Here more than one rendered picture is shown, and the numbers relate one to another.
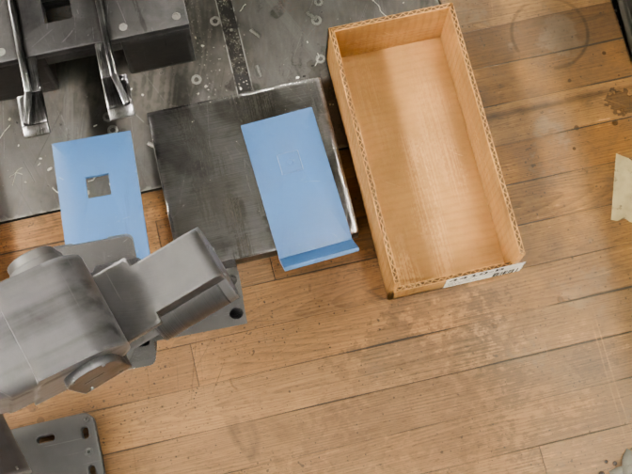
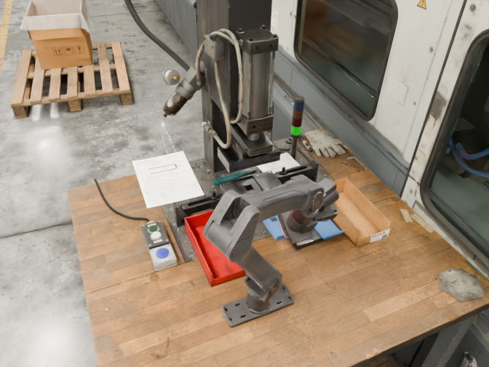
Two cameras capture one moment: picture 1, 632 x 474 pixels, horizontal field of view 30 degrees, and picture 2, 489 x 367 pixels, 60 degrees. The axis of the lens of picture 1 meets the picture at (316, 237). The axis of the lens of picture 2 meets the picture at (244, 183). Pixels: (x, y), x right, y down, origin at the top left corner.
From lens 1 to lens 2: 0.76 m
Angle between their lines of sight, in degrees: 36
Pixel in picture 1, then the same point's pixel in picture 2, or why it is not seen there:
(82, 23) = (256, 189)
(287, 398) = (338, 273)
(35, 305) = (302, 180)
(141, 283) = not seen: hidden behind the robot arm
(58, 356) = (312, 187)
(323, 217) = (331, 228)
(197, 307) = (331, 196)
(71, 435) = (280, 290)
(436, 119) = (350, 207)
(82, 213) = (271, 225)
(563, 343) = (408, 250)
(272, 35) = not seen: hidden behind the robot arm
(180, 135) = not seen: hidden behind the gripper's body
